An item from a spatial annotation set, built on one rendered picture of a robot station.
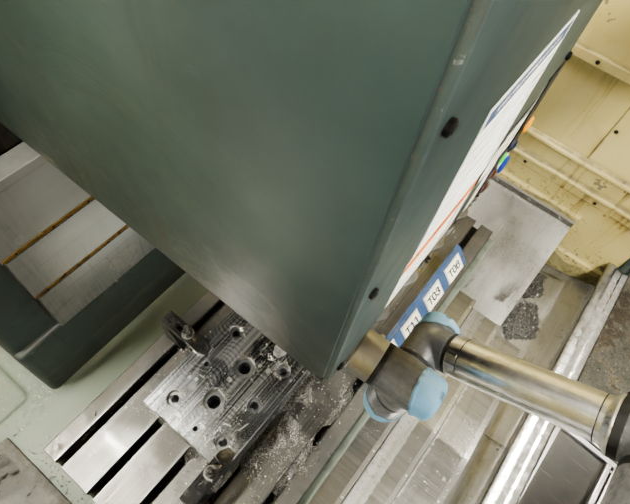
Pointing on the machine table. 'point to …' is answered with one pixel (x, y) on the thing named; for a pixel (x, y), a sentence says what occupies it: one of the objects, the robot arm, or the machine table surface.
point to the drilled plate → (229, 351)
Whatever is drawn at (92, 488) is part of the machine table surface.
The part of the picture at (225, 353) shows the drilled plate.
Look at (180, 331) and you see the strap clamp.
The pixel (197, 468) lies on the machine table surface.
